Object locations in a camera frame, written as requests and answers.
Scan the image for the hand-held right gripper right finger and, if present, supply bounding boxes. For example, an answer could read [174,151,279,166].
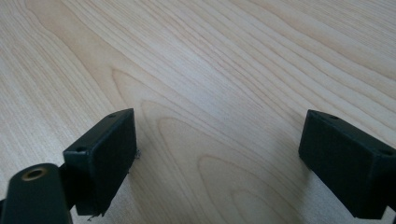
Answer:
[298,109,396,220]

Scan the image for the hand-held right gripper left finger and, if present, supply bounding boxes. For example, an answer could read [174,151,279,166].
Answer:
[63,107,138,217]

